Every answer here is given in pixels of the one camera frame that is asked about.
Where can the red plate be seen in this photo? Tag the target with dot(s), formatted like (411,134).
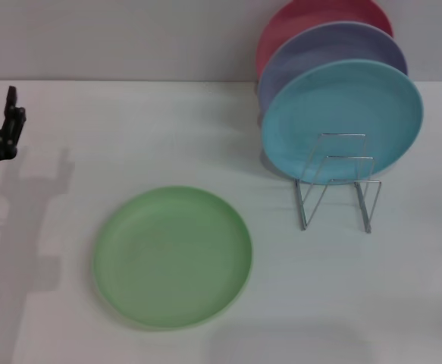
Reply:
(304,19)

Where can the green plate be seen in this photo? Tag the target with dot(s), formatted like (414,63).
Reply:
(173,258)

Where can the light blue plate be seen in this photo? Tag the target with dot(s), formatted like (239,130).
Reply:
(342,110)

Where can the purple plate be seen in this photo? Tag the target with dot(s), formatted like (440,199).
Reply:
(334,45)

